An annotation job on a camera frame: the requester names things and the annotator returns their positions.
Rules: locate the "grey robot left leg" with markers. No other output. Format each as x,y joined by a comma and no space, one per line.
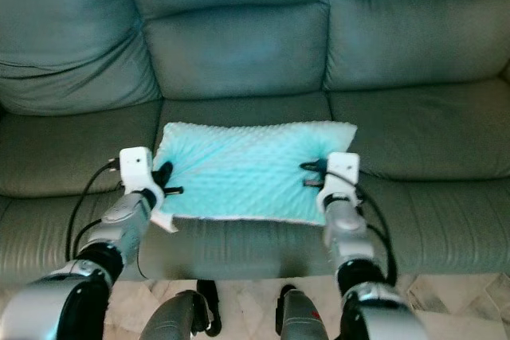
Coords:
179,316

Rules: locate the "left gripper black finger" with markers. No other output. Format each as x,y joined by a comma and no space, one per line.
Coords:
163,174
174,190

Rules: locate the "grey robot right leg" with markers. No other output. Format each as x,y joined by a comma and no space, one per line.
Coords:
304,320

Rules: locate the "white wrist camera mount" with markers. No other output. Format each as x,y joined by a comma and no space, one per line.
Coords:
343,169
135,166

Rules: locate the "grey robot leg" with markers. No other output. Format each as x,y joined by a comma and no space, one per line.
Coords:
179,316
304,320

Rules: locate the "teal dotted pillow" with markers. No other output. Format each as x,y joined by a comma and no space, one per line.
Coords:
243,171

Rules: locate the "grey-green leather sofa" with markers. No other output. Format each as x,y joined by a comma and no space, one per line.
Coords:
239,45

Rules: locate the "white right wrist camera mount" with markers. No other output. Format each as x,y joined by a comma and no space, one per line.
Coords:
343,169

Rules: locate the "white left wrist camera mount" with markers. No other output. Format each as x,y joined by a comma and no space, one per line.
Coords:
135,166

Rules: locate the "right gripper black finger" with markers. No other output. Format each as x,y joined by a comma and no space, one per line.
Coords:
314,166
312,183

